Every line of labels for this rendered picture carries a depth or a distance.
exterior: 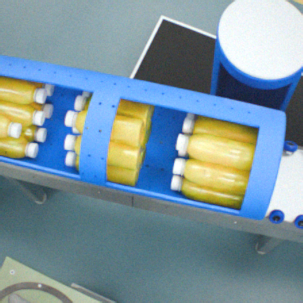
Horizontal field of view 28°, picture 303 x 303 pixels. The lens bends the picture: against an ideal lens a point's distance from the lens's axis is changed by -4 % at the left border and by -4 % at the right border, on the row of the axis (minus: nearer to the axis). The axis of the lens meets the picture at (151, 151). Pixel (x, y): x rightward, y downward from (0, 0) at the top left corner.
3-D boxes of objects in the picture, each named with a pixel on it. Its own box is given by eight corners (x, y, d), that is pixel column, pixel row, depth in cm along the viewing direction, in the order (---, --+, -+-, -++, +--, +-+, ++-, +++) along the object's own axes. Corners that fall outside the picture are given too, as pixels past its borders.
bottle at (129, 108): (149, 105, 157) (81, 92, 159) (143, 132, 158) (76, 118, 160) (153, 103, 164) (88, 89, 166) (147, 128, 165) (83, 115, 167)
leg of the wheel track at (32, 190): (44, 205, 270) (7, 173, 209) (32, 202, 270) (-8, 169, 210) (48, 193, 271) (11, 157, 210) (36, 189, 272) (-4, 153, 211)
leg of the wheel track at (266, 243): (266, 255, 259) (291, 237, 199) (253, 252, 260) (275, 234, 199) (270, 242, 261) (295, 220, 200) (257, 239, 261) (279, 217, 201)
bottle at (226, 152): (251, 172, 150) (180, 156, 152) (250, 171, 157) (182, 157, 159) (257, 144, 150) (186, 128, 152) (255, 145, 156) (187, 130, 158)
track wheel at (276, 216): (286, 214, 165) (286, 210, 167) (270, 211, 165) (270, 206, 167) (282, 226, 168) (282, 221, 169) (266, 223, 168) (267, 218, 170)
